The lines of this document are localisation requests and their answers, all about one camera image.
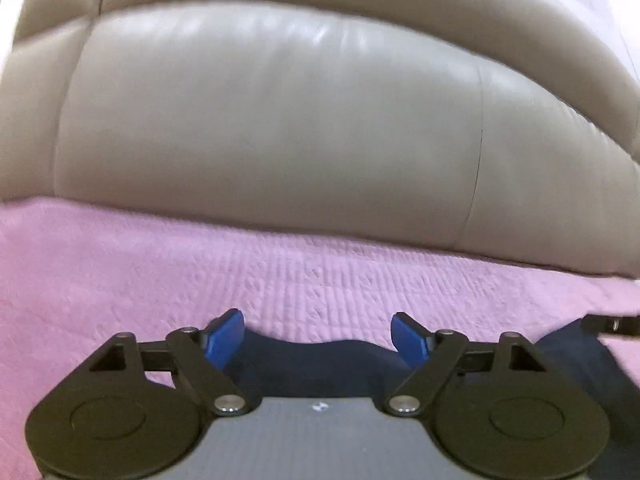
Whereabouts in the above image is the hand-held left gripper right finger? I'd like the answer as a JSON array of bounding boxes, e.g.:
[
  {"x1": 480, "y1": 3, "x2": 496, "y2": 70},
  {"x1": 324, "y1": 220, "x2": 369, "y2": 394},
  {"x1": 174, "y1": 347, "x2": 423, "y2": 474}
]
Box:
[{"x1": 383, "y1": 311, "x2": 556, "y2": 417}]

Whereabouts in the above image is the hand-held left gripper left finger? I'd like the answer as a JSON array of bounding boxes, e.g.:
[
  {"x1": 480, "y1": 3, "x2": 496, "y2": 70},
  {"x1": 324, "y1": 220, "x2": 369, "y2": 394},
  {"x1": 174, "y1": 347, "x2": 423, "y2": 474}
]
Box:
[{"x1": 75, "y1": 308, "x2": 252, "y2": 417}]

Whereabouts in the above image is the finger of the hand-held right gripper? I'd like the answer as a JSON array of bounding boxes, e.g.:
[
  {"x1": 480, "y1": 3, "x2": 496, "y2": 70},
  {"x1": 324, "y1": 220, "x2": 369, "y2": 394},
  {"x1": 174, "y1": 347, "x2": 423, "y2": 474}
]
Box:
[{"x1": 582, "y1": 313, "x2": 640, "y2": 339}]

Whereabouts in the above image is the navy hoodie with white stripes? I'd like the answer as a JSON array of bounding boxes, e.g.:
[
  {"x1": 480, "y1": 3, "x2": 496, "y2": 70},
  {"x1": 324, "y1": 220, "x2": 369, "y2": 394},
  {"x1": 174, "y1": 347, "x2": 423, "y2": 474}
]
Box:
[{"x1": 222, "y1": 321, "x2": 640, "y2": 461}]

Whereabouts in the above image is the pink quilted bedspread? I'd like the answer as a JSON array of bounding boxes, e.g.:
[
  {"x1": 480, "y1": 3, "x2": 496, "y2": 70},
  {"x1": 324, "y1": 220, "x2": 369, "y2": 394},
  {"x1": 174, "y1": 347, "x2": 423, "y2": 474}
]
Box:
[{"x1": 0, "y1": 195, "x2": 640, "y2": 480}]

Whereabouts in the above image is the beige leather headboard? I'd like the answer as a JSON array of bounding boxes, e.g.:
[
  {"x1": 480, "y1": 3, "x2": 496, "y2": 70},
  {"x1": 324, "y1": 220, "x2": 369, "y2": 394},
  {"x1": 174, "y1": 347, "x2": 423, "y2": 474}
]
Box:
[{"x1": 0, "y1": 0, "x2": 640, "y2": 282}]

